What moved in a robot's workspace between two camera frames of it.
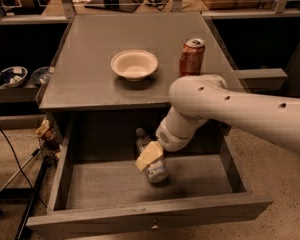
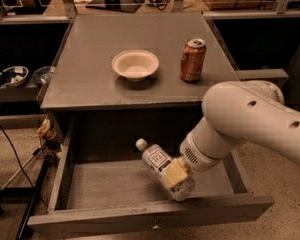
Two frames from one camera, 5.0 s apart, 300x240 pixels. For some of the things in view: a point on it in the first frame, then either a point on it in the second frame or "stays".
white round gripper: (167, 139) to (194, 154)
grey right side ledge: (263, 79) stays
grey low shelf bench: (26, 92) stays
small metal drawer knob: (154, 227) stays
